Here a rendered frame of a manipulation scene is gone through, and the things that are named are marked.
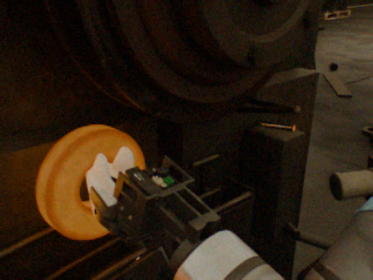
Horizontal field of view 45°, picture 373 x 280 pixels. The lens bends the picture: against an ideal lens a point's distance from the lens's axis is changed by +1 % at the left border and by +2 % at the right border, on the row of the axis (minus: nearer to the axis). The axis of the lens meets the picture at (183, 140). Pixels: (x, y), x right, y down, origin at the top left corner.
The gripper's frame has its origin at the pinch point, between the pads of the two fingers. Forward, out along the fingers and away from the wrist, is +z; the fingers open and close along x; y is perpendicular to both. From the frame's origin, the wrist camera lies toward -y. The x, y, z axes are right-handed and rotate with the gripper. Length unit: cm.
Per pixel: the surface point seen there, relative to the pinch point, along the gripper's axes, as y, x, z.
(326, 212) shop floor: -92, -155, 17
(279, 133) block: -3.6, -41.0, -2.4
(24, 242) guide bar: -10.9, 8.4, 1.8
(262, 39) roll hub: 19.6, -18.7, -6.4
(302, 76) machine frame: 1, -60, 7
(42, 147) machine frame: 0.6, 4.0, 6.5
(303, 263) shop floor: -88, -111, 2
